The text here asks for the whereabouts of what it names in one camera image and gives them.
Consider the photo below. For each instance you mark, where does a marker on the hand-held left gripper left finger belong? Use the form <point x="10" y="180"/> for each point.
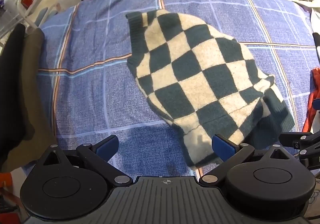
<point x="108" y="146"/>

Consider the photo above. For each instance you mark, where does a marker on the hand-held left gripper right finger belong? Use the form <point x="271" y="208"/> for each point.
<point x="222" y="147"/>

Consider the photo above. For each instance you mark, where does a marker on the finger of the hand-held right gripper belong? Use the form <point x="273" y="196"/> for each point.
<point x="295" y="139"/>

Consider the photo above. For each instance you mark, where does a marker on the green and cream checkered sweater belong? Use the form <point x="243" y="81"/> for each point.
<point x="200" y="71"/>

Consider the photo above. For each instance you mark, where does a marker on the orange cloth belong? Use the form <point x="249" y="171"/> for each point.
<point x="312" y="103"/>

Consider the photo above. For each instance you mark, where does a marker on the blue plaid blanket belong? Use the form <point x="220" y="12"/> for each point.
<point x="100" y="88"/>

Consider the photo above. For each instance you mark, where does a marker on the olive brown cloth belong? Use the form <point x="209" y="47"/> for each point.
<point x="37" y="83"/>

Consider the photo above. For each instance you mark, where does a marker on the black cloth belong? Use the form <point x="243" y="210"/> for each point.
<point x="11" y="93"/>

